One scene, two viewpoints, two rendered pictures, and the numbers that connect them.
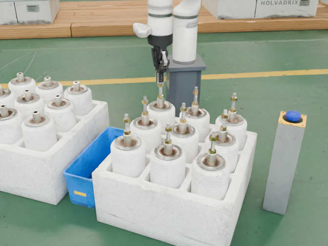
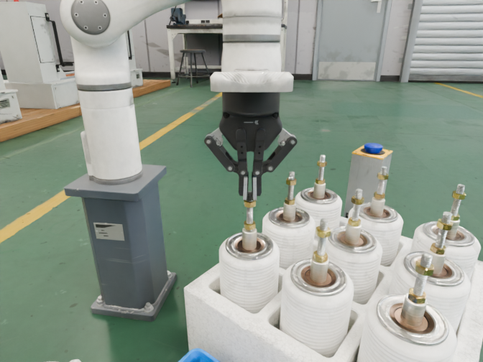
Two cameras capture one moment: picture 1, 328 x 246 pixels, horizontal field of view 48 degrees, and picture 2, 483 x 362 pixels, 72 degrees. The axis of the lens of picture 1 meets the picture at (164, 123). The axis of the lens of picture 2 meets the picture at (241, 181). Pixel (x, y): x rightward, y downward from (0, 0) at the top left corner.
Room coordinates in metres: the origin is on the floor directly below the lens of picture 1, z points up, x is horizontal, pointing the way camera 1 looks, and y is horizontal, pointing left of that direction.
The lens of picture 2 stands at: (0.94, 0.44, 0.55)
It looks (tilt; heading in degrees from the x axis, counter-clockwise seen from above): 23 degrees down; 288
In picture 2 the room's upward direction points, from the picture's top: straight up
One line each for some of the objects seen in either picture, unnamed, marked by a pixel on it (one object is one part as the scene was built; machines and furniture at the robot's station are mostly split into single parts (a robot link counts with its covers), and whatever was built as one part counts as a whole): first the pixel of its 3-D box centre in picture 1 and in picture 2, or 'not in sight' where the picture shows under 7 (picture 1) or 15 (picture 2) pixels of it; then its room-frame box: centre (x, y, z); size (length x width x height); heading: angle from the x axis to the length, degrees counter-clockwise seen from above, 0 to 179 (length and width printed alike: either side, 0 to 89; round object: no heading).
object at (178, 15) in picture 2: not in sight; (177, 15); (3.25, -4.03, 0.87); 0.41 x 0.17 x 0.25; 98
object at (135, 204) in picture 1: (180, 174); (340, 315); (0.91, -0.05, 0.09); 0.39 x 0.39 x 0.18; 69
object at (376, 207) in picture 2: (222, 134); (376, 206); (0.87, -0.16, 0.26); 0.02 x 0.02 x 0.03
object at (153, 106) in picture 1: (160, 106); (249, 245); (1.07, 0.01, 0.25); 0.08 x 0.08 x 0.01
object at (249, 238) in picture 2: (160, 102); (249, 238); (1.07, 0.01, 0.26); 0.02 x 0.02 x 0.03
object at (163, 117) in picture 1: (160, 130); (249, 291); (1.07, 0.01, 0.16); 0.10 x 0.10 x 0.18
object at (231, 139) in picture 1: (222, 138); (376, 212); (0.87, -0.16, 0.25); 0.08 x 0.08 x 0.01
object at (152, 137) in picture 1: (146, 148); (312, 327); (0.96, 0.06, 0.16); 0.10 x 0.10 x 0.18
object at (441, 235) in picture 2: (168, 135); (440, 237); (0.80, -0.01, 0.30); 0.01 x 0.01 x 0.08
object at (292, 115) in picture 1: (293, 116); (372, 149); (0.88, -0.35, 0.32); 0.04 x 0.04 x 0.02
